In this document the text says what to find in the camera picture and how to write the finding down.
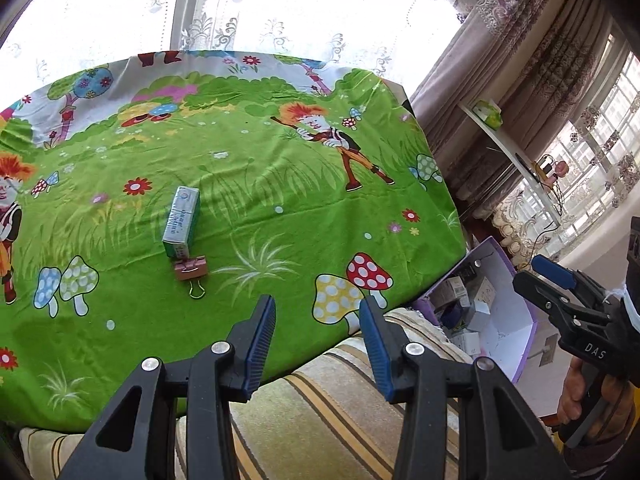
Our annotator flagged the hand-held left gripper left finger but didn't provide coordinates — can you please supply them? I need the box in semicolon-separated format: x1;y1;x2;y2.
60;295;277;480

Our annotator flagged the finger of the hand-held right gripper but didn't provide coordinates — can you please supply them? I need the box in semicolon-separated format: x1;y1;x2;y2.
531;254;623;307
512;270;617;352

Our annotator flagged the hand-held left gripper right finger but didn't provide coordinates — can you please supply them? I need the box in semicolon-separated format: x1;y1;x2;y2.
359;296;573;480

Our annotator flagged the purple cardboard storage box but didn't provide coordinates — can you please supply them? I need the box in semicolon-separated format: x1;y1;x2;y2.
410;237;541;386

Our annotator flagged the grey box with small text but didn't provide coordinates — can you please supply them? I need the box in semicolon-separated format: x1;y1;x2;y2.
452;330;484;359

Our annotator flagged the small white cube box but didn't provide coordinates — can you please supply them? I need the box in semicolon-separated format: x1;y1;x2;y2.
440;277;471;307

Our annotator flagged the pink binder clip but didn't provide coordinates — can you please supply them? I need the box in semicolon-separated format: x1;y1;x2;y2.
172;256;210;300

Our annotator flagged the teal white medicine box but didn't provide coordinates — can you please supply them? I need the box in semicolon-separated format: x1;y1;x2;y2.
162;186;202;260

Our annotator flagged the person's right forearm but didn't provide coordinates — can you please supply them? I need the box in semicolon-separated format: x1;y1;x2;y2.
559;410;640;480

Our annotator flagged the person's right hand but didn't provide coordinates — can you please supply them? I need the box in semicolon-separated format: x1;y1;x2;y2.
556;360;636;443

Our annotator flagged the striped plush cushion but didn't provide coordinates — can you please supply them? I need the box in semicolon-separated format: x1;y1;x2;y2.
17;307;501;480

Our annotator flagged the white bar table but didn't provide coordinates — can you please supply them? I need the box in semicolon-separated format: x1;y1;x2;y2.
457;102;564;227

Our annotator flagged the green cartoon printed cloth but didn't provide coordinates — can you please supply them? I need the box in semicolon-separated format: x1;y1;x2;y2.
0;50;468;433

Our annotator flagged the green tissue box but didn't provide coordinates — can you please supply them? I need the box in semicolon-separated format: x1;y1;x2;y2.
472;100;503;126

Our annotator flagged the brown pink curtain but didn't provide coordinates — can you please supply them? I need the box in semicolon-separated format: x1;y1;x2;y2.
410;0;626;221

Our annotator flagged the black cable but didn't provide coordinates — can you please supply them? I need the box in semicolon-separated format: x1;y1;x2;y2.
520;180;567;271

